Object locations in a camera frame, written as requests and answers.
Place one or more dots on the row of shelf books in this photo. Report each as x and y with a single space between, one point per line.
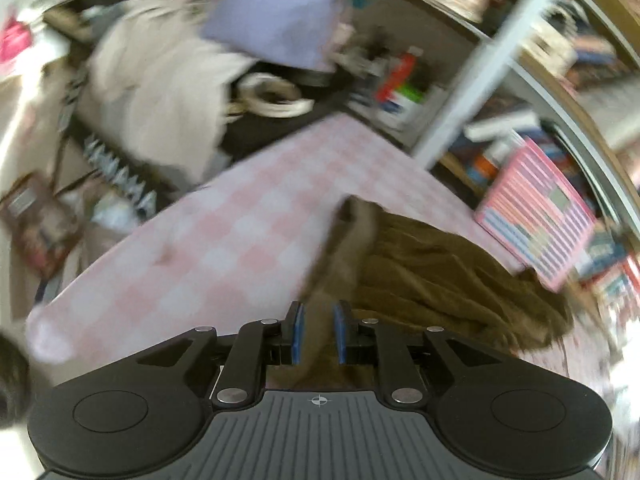
500 130

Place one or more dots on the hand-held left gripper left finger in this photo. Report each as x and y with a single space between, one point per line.
297 332

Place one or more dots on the brown printed packet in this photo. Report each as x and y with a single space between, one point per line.
40 225

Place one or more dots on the white bookshelf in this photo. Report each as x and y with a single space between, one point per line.
500 45

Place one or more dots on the beige cloth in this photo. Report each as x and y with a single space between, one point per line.
155 90

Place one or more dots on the olive brown velvet pants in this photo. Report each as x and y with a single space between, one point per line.
425 270

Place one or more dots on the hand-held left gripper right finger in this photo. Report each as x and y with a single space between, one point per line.
341 332

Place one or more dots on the pink checked printed mat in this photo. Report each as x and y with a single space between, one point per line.
225 240

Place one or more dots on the pink toy keyboard tablet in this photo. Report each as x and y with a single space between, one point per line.
535 210

